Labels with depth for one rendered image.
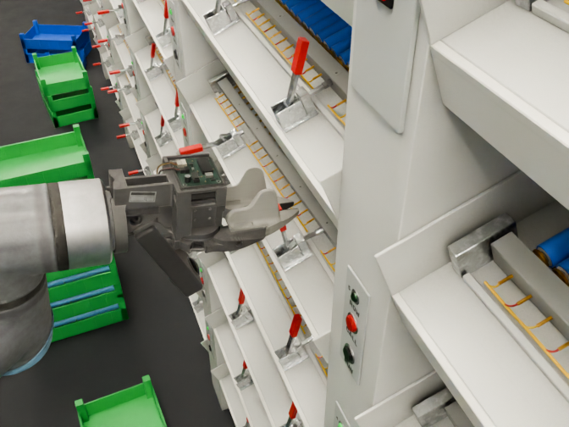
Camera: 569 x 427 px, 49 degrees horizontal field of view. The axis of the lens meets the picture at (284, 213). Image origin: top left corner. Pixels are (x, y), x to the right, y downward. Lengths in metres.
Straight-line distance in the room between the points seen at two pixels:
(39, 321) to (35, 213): 0.15
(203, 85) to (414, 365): 0.70
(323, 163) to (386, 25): 0.23
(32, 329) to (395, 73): 0.49
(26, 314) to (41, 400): 1.23
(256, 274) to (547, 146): 0.79
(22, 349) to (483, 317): 0.48
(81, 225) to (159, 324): 1.40
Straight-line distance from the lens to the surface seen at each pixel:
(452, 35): 0.37
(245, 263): 1.07
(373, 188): 0.46
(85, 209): 0.63
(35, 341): 0.74
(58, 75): 3.15
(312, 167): 0.60
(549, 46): 0.35
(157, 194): 0.64
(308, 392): 0.90
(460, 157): 0.43
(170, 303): 2.06
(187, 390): 1.84
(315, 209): 0.79
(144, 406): 1.83
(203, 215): 0.67
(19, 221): 0.63
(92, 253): 0.64
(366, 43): 0.43
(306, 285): 0.76
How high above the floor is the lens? 1.49
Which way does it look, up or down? 39 degrees down
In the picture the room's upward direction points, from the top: straight up
